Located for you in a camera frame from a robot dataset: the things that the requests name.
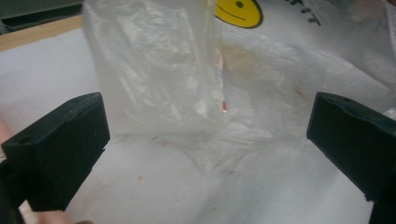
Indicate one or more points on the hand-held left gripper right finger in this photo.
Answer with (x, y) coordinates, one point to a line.
(355, 146)

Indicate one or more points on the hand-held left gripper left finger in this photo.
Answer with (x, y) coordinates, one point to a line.
(59, 149)

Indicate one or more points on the clear smiley plastic bag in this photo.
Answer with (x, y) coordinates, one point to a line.
(249, 93)

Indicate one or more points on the wooden table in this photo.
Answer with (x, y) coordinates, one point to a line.
(37, 34)

